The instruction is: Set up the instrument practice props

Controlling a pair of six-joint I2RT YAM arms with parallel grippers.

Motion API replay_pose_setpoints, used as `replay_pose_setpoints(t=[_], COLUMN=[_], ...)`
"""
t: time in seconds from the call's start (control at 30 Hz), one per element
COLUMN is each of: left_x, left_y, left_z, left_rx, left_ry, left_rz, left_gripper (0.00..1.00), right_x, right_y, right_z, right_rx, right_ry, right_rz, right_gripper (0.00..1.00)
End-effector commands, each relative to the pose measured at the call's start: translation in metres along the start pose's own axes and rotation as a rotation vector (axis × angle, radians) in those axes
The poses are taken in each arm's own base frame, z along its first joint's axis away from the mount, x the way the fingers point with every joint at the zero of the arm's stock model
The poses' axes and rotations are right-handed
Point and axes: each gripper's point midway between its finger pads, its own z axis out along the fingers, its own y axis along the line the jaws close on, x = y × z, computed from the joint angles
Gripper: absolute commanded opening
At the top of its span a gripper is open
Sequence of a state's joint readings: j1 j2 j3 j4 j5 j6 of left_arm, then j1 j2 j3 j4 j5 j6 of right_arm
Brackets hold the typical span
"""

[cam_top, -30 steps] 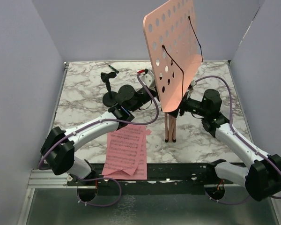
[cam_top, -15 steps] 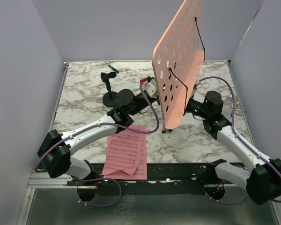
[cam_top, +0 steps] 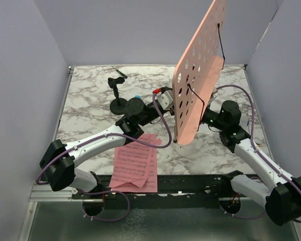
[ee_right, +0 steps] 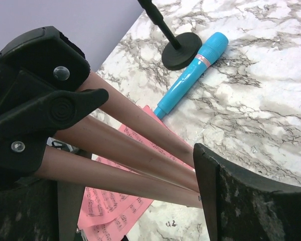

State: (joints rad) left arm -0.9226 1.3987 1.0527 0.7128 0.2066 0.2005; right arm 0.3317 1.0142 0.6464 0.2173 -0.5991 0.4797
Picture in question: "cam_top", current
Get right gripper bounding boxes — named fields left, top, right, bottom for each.
left=176, top=97, right=227, bottom=131

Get pink music stand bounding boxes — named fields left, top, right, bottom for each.
left=172, top=1, right=226, bottom=145

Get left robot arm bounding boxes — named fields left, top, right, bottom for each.
left=36, top=94, right=174, bottom=198

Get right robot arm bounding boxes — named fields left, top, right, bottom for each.
left=201, top=100, right=301, bottom=225

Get black microphone stand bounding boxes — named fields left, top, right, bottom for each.
left=107, top=77, right=127, bottom=115

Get green black pen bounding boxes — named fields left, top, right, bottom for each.
left=116, top=69, right=128, bottom=79

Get pink sheet music pages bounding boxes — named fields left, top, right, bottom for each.
left=109, top=142, right=158, bottom=193

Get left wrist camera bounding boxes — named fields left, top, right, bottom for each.
left=156, top=89, right=174, bottom=110

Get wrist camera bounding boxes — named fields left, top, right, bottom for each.
left=156, top=89, right=174, bottom=110
left=208, top=87, right=218, bottom=104

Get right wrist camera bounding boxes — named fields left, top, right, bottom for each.
left=208, top=87, right=218, bottom=104

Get aluminium rail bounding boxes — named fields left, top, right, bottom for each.
left=29, top=183, right=103, bottom=202

